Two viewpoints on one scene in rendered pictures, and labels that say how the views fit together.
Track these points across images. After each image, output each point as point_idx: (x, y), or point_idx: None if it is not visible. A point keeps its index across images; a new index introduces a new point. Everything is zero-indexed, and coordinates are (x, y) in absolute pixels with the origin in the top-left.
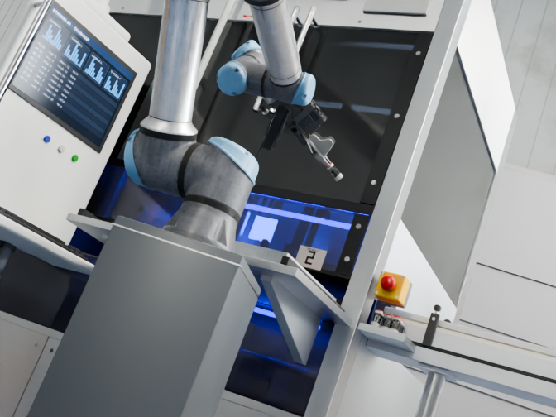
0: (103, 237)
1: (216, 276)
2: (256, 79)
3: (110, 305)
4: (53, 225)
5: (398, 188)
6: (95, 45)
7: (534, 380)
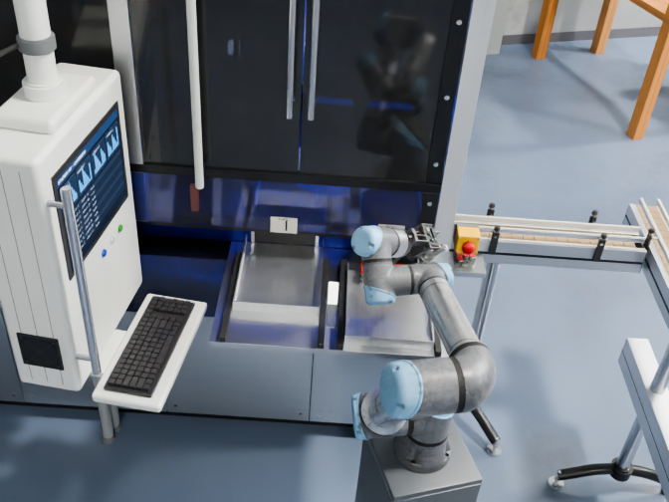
0: None
1: (469, 493)
2: (404, 294)
3: None
4: (130, 278)
5: (461, 168)
6: (90, 143)
7: (572, 261)
